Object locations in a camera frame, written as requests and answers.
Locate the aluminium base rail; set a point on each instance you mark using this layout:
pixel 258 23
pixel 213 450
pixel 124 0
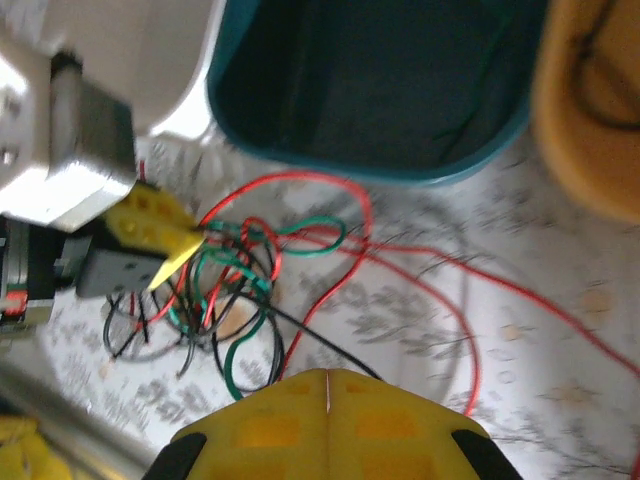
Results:
pixel 85 430

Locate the teal plastic tray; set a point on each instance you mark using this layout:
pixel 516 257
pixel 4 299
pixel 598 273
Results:
pixel 375 75

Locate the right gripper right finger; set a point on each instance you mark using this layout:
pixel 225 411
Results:
pixel 390 440

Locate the white plastic tray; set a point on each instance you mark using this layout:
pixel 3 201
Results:
pixel 150 50

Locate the floral tablecloth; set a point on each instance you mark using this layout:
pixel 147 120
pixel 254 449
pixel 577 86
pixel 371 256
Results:
pixel 550 400

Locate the yellow banana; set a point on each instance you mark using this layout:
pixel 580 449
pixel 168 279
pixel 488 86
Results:
pixel 25 450

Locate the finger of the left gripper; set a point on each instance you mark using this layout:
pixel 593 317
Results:
pixel 150 220
pixel 120 275

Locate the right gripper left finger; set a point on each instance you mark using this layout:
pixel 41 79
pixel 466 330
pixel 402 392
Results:
pixel 270 440

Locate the orange plastic tray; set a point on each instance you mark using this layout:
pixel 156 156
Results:
pixel 565 150

